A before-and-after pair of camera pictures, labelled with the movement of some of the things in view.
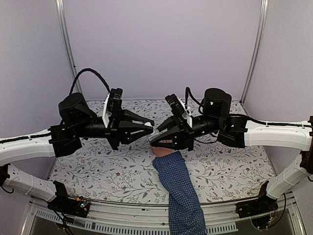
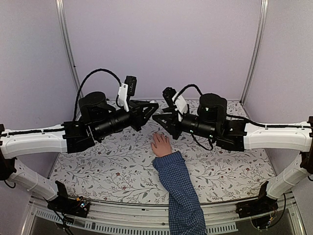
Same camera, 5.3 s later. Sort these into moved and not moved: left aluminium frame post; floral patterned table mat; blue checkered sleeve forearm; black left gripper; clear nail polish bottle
Moved: clear nail polish bottle; black left gripper
Not moved: blue checkered sleeve forearm; floral patterned table mat; left aluminium frame post
